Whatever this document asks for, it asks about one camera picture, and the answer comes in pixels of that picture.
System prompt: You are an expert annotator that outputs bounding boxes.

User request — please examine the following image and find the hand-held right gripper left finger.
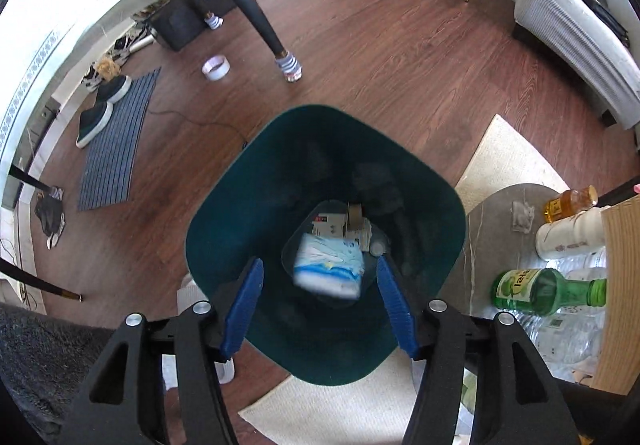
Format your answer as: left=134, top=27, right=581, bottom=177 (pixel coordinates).
left=55, top=257, right=266, bottom=445

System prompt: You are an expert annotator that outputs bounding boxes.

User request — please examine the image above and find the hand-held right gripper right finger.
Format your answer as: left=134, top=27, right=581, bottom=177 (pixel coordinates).
left=375, top=255, right=576, bottom=445

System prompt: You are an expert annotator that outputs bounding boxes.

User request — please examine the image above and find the blue white tissue packet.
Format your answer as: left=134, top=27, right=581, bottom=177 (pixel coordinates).
left=292, top=232, right=366, bottom=300

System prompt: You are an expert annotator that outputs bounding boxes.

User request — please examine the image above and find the white red card packaging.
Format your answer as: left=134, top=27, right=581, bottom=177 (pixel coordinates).
left=310, top=212, right=373, bottom=251

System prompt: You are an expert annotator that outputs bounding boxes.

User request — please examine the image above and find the dark green trash bin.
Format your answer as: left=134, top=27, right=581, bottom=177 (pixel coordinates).
left=184, top=104, right=467, bottom=386

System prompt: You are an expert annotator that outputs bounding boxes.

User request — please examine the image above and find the round grey coffee table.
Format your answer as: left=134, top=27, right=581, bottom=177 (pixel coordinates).
left=457, top=182, right=640, bottom=396

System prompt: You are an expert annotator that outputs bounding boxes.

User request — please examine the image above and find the green glass bottle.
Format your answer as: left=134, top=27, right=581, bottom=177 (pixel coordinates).
left=490, top=267, right=608, bottom=314

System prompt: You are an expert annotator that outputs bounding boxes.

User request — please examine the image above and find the crumpled tissue on table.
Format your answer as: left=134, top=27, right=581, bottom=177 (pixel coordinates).
left=510, top=201, right=536, bottom=232

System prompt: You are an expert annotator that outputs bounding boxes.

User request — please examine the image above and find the clear plastic bottle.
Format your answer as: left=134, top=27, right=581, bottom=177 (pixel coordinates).
left=525, top=310, right=607, bottom=367
left=562, top=250, right=609, bottom=284

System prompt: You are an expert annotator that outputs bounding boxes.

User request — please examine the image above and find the white plastic bottle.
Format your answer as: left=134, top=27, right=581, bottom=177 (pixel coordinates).
left=535, top=208, right=609, bottom=262

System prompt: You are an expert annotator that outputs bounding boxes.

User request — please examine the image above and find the amber drink bottle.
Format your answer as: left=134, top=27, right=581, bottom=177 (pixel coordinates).
left=542, top=185, right=599, bottom=225

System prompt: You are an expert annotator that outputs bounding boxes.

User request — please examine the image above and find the grey striped floor mat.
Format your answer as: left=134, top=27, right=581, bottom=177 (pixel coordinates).
left=76, top=67, right=162, bottom=212

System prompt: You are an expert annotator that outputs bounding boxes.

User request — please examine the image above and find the black furniture leg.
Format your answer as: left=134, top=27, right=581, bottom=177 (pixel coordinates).
left=7, top=164, right=63, bottom=198
left=0, top=257, right=84, bottom=302

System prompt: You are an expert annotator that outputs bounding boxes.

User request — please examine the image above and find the dark shaggy rug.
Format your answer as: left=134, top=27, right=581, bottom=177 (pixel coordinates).
left=0, top=302, right=122, bottom=445

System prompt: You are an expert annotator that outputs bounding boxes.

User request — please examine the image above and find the dark sneaker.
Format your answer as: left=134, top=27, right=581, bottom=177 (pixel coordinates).
left=95, top=74, right=134, bottom=104
left=76, top=101, right=115, bottom=149

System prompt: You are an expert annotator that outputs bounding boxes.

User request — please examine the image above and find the clear tape roll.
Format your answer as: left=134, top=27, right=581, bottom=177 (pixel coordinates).
left=201, top=55, right=231, bottom=81

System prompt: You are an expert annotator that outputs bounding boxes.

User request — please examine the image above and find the tan fuzzy slipper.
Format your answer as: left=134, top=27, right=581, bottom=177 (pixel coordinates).
left=82, top=54, right=121, bottom=91

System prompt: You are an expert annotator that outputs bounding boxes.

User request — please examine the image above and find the black storage box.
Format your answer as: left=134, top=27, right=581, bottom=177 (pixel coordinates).
left=147, top=0, right=211, bottom=51

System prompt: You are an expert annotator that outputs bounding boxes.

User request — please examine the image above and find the grey armchair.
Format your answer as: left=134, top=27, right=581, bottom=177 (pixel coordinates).
left=512, top=0, right=640, bottom=131

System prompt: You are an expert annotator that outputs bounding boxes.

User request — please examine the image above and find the black bag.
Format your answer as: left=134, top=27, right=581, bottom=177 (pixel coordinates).
left=562, top=0, right=631, bottom=49

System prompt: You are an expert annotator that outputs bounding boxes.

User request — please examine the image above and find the black floor cable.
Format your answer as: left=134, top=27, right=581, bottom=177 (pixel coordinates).
left=147, top=107, right=249, bottom=146

